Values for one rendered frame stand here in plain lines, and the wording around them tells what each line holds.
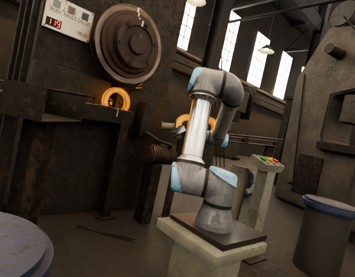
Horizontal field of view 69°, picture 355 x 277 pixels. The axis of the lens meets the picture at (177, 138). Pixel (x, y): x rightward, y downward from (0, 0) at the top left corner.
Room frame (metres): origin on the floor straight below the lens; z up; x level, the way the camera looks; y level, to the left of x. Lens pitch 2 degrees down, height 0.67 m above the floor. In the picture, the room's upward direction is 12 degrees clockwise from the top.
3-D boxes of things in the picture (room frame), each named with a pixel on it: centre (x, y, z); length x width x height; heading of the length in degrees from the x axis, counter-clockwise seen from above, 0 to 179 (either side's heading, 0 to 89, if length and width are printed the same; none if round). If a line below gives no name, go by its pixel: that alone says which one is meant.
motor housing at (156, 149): (1.78, 0.09, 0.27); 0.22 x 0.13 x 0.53; 132
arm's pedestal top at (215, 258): (1.03, -0.21, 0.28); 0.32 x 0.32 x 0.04; 42
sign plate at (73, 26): (1.51, 0.75, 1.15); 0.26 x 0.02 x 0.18; 132
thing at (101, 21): (1.66, 0.43, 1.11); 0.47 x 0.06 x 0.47; 132
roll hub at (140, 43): (1.58, 0.36, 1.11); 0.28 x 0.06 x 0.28; 132
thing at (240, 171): (1.66, -0.43, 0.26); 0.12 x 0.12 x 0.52
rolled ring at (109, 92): (1.66, 0.43, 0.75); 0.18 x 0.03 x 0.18; 131
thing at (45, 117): (1.14, 0.60, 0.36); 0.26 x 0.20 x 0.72; 167
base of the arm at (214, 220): (1.03, -0.21, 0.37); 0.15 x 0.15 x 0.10
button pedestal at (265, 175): (1.57, -0.57, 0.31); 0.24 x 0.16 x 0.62; 132
